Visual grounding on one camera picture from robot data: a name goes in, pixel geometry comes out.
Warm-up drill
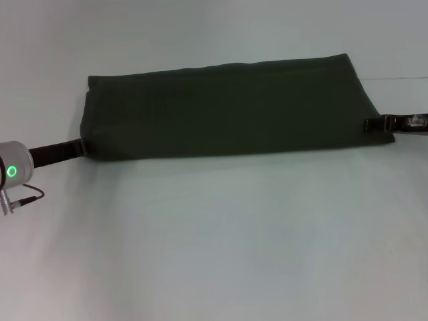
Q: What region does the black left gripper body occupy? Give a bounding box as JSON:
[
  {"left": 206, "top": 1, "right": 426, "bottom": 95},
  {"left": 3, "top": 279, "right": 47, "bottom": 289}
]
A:
[{"left": 28, "top": 139, "right": 83, "bottom": 169}]

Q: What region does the left gripper cable with connector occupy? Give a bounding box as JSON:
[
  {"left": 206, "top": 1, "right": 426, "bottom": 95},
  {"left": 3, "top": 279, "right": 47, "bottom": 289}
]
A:
[{"left": 0, "top": 183, "right": 46, "bottom": 217}]

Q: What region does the dark green t-shirt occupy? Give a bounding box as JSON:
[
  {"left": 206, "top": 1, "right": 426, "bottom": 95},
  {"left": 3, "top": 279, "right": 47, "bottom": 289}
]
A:
[{"left": 80, "top": 52, "right": 397, "bottom": 162}]

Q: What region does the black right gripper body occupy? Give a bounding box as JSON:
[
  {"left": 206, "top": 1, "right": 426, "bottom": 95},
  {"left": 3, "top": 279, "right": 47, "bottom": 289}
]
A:
[{"left": 384, "top": 112, "right": 428, "bottom": 138}]

